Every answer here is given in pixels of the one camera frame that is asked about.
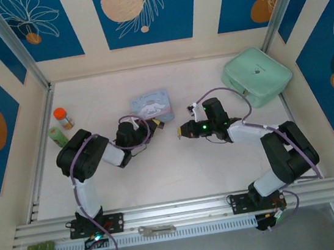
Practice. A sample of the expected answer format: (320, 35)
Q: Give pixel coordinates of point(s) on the mint green zip pouch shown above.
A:
(256, 76)

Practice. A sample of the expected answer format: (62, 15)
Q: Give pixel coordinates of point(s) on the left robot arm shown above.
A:
(83, 191)

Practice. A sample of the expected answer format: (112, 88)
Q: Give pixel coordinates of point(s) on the blue cartoon tin box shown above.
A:
(151, 105)

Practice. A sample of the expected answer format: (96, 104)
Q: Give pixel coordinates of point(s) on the aluminium right frame post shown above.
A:
(282, 5)

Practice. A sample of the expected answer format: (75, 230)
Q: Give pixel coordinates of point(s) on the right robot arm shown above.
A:
(280, 147)

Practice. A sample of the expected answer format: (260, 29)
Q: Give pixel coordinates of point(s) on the orange-cap spice bottle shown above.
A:
(64, 118)

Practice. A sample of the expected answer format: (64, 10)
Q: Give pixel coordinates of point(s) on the aluminium frame post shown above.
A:
(282, 5)
(16, 43)

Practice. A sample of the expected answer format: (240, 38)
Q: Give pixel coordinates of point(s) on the aluminium left frame post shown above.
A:
(16, 43)

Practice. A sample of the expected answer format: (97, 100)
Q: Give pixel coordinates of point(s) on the green circuit board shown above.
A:
(41, 249)

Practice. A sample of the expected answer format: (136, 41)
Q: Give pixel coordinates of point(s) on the aluminium left side rail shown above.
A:
(43, 153)

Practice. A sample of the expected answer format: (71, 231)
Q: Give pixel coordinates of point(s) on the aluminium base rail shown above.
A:
(178, 211)

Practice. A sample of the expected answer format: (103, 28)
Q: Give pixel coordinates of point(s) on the green cylindrical can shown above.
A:
(58, 137)

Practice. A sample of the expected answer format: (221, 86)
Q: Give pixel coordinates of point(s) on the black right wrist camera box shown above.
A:
(214, 108)

